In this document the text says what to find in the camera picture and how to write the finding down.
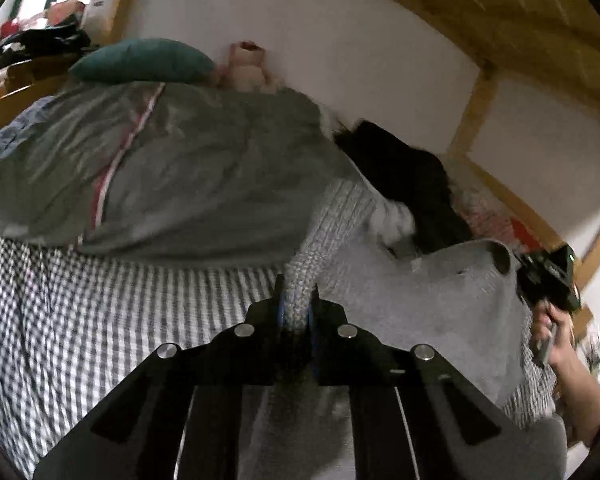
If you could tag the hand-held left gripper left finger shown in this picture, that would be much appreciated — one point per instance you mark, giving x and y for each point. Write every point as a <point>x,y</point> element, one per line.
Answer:
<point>280,316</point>

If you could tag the grey duvet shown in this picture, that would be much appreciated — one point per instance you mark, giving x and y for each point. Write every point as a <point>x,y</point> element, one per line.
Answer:
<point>180,170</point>

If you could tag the white striped cloth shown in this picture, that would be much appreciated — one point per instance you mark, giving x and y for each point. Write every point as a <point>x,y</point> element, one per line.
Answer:
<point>392,220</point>

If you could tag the wooden desk with clutter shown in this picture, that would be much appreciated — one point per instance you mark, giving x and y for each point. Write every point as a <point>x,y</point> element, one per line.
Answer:
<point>35,45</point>

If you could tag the pink plush toy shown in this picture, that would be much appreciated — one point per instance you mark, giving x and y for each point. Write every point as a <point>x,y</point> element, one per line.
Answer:
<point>245,67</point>

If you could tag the black and white checkered bedsheet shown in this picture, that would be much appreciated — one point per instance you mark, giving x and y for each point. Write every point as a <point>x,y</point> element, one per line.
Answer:
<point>80,320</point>

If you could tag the wooden bunk bed frame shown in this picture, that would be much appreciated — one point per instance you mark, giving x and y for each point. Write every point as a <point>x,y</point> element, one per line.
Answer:
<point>520,25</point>

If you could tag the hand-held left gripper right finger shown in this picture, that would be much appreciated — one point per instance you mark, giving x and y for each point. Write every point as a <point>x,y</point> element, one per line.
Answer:
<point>311,325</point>

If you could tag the black clothes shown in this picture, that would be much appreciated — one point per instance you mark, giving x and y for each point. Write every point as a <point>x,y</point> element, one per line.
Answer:
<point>410,180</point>

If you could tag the person's right hand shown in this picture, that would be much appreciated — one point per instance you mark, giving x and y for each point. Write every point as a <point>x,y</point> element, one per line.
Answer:
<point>560,332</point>

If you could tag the floral pillow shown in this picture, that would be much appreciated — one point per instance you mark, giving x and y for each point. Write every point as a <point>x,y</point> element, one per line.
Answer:
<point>485,205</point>

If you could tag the teal pillow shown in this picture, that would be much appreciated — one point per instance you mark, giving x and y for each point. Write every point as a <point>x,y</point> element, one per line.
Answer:
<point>145,60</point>

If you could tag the person's right forearm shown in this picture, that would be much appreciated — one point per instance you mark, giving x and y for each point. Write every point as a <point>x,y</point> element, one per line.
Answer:
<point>585,395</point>

